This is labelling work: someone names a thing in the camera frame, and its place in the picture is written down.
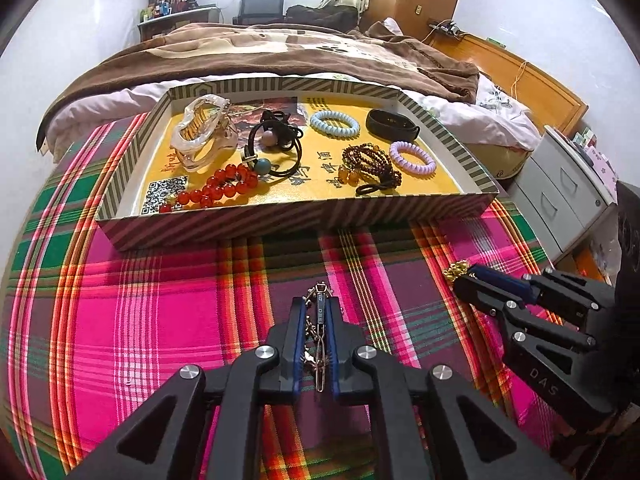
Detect black hair ties with beads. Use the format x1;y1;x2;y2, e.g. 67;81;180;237
241;108;305;179

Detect purple spiral hair tie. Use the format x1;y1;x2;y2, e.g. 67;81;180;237
388;140;438;177

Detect black office chair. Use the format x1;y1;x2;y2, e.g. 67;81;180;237
232;0;284;25

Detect light blue spiral hair tie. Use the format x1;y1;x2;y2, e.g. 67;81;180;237
309;109;362;140

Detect brown blanket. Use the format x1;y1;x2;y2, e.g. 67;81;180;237
35;22;480;148

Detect bed with white sheet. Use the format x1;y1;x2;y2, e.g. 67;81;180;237
41;16;544;181

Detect red bead bracelet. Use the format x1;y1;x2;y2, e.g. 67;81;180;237
158;162;260;214

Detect dark bead mala bracelet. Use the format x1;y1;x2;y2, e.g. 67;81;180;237
337;142;404;198

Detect striped cardboard tray box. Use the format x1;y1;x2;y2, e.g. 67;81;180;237
96;77;498;250

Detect plaid pink green tablecloth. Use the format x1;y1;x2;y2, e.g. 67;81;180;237
1;116;563;479

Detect grey drawer nightstand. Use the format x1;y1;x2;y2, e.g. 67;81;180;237
506;126;616;262

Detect dark clothes pile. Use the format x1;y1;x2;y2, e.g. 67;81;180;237
284;6;360;32

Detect black fitness band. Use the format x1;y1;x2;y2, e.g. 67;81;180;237
366;108;420;143

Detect wooden headboard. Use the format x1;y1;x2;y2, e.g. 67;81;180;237
428;32;588;136

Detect gold chain bracelet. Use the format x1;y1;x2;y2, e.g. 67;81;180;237
442;259;472;285

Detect dark wooden desk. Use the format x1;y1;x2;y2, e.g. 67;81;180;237
138;6;221;41

